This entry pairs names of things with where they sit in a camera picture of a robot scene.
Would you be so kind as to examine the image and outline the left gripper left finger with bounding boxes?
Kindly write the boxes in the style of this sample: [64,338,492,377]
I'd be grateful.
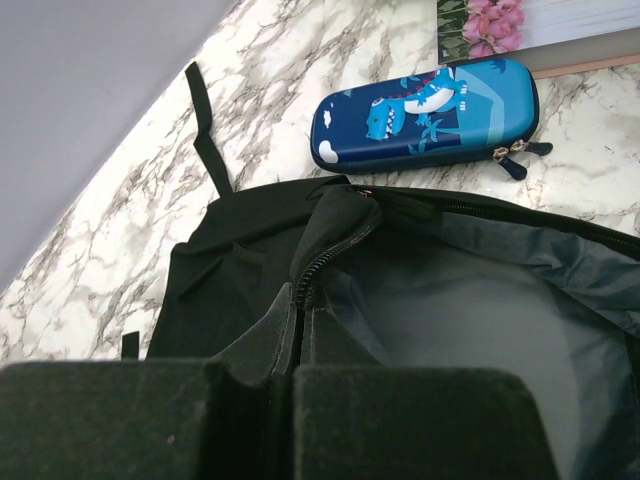
[1,285,298,479]

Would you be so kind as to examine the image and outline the black backpack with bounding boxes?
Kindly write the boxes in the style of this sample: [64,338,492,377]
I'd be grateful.
[145,65,639,479]

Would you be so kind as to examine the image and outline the white book pink flowers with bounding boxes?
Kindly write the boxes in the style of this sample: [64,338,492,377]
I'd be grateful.
[436,0,639,72]

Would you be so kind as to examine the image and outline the blue dinosaur pencil case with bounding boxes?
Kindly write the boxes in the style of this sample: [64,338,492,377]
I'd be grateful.
[310,59,553,180]

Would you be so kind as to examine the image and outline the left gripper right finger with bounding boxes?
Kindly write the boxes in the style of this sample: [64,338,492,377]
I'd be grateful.
[292,308,559,479]

